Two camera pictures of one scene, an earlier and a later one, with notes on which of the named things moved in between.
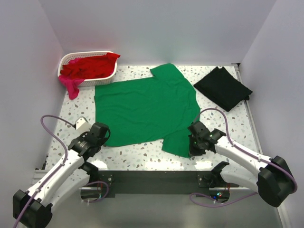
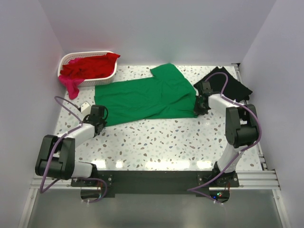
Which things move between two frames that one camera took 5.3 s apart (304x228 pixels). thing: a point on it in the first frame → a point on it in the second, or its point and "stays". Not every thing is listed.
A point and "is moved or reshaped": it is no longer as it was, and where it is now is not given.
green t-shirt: [163, 107] is moved or reshaped
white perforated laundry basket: [104, 80] stays
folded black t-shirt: [223, 88] stays
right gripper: [192, 151] → [198, 111]
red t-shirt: [91, 67] stays
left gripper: [103, 140] → [86, 118]
